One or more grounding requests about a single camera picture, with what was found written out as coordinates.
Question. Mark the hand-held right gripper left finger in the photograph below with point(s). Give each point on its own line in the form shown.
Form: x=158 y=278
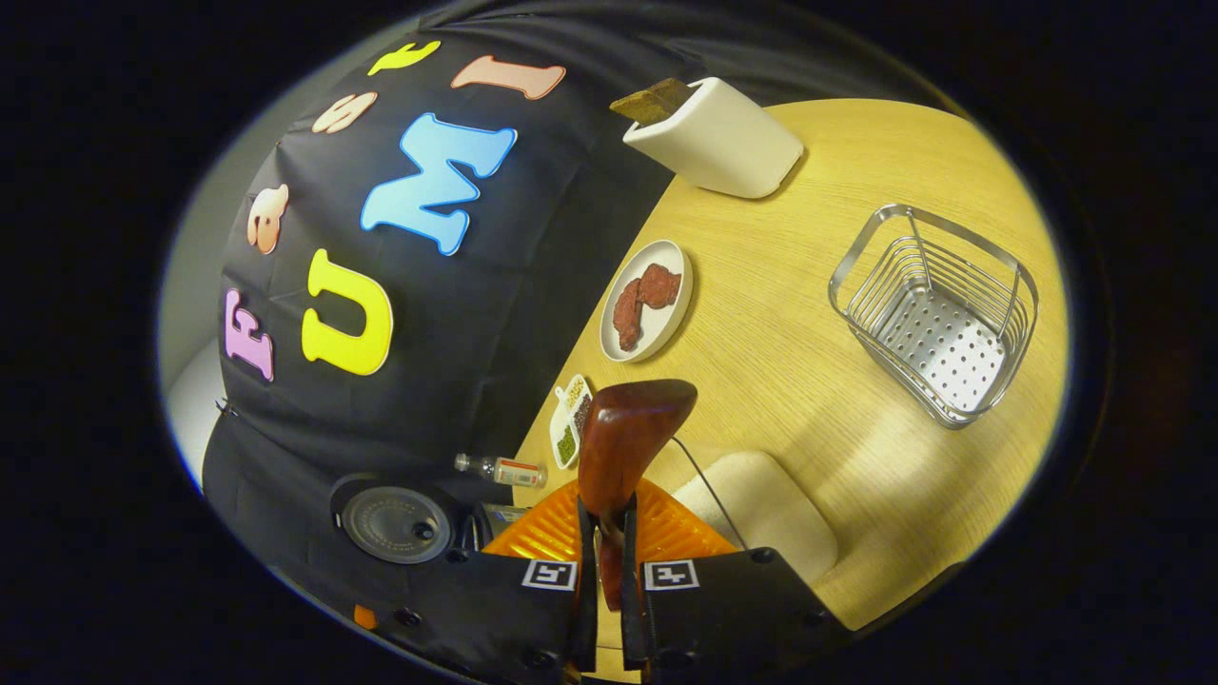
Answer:
x=584 y=618

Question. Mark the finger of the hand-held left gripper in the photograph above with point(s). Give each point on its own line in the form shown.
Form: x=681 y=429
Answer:
x=364 y=616

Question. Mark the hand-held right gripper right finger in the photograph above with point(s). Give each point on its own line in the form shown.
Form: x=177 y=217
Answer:
x=636 y=609

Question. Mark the dark grey rice cooker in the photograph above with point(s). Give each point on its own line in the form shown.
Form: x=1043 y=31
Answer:
x=395 y=523

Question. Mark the brown wooden spoon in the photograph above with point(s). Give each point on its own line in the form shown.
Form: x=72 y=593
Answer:
x=628 y=438

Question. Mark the small clear glass bottle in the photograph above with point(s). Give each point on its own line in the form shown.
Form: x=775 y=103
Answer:
x=509 y=471

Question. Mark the white divided bean dish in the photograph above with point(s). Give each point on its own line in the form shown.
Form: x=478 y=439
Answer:
x=569 y=433

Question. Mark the white round plate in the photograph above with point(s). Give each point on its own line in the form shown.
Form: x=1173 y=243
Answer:
x=671 y=328

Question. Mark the red-brown meat piece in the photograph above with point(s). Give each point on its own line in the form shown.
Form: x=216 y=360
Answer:
x=658 y=285
x=627 y=319

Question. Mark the black backdrop cloth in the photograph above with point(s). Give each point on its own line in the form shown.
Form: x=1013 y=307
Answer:
x=514 y=285

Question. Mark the white toaster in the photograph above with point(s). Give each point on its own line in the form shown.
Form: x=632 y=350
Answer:
x=728 y=143

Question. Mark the brown toast slice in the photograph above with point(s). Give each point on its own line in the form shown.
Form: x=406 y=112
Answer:
x=652 y=100

